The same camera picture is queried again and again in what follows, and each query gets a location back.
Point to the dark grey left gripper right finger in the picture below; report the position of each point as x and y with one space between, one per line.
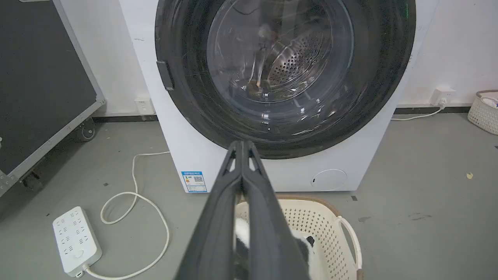
268 237

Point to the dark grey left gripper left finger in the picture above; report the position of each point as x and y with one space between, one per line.
218 233

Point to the white front-load washing machine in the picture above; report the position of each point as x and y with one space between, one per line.
186 147

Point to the black round washing machine door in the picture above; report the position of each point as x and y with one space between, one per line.
280 70

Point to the black and white plush toy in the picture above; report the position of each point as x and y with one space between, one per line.
307 252

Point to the cream perforated laundry basket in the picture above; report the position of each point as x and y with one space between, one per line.
323 229

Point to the blue energy label sticker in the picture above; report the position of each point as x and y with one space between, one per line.
194 181

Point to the white power strip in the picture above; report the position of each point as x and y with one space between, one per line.
76 240

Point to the black flight case on wheels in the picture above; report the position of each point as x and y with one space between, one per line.
39 77

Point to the white woven basket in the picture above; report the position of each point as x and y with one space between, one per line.
484 112

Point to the white wall socket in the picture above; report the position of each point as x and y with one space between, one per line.
144 105

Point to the white wall plug adapter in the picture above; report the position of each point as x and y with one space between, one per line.
441 96

